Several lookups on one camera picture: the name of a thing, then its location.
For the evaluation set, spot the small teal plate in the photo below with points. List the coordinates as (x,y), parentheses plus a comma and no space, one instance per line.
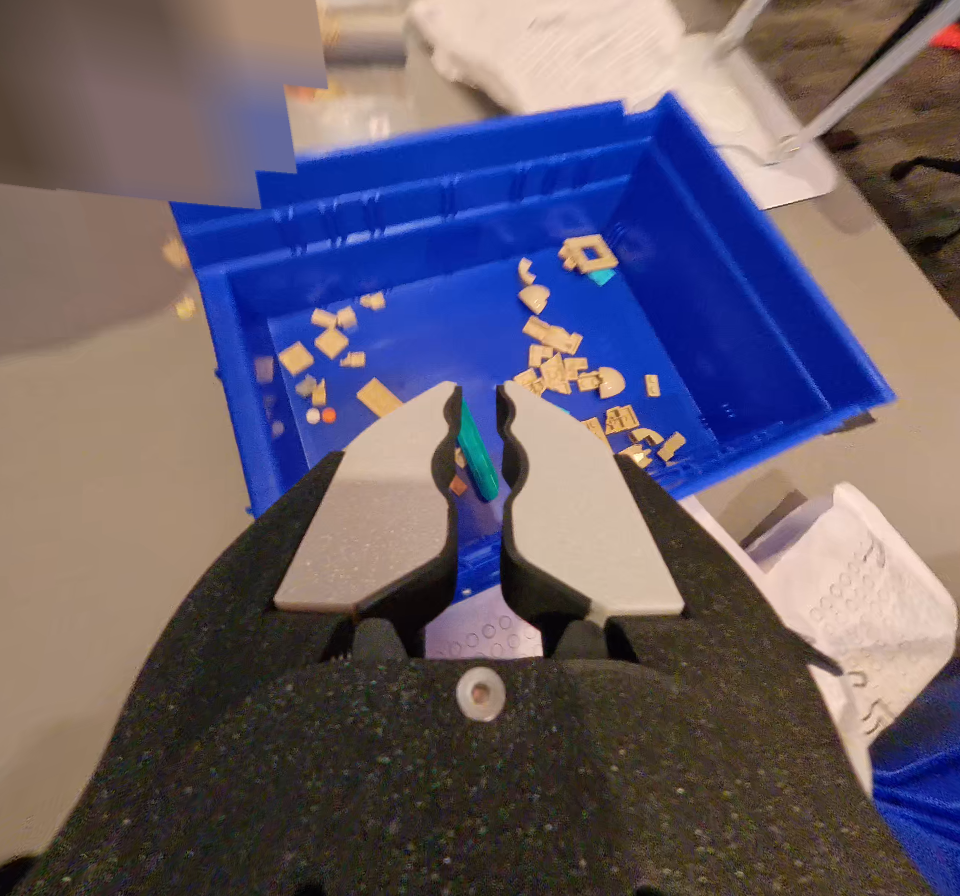
(601,277)

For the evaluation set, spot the grey desk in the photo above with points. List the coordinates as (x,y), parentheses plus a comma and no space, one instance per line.
(112,499)

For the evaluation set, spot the red object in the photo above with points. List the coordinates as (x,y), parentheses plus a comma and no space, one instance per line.
(949,34)

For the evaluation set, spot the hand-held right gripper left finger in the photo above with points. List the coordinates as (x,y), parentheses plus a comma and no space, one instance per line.
(367,529)

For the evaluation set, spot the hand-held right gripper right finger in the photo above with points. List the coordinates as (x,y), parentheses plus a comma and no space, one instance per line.
(592,536)

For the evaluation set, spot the pile of tan bricks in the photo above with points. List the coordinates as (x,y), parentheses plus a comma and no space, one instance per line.
(555,367)

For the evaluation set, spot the white panel stand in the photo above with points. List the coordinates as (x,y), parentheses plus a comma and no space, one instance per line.
(757,109)

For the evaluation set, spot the small grey brick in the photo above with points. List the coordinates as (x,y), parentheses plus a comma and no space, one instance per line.
(305,386)

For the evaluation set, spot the small orange brick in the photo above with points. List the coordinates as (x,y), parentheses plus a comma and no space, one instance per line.
(457,486)

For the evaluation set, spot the blue storage bin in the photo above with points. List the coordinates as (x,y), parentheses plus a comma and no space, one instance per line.
(465,296)
(922,798)

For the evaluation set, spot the teal brick separator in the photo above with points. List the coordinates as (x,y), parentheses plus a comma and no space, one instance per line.
(478,457)

